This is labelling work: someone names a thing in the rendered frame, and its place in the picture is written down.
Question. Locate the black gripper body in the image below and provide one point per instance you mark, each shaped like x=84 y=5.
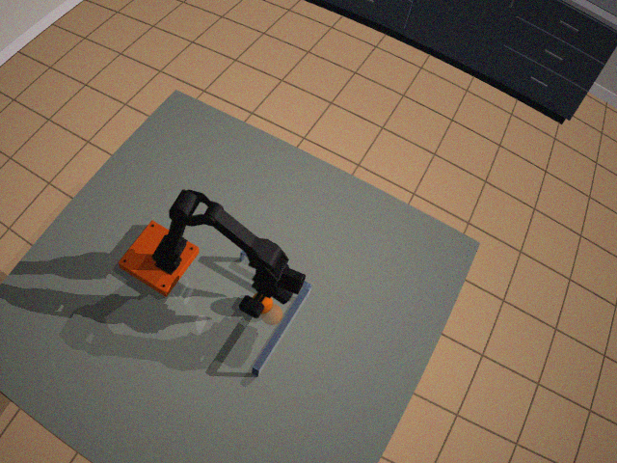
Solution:
x=252 y=306

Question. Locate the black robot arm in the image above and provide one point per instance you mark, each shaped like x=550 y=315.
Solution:
x=266 y=257

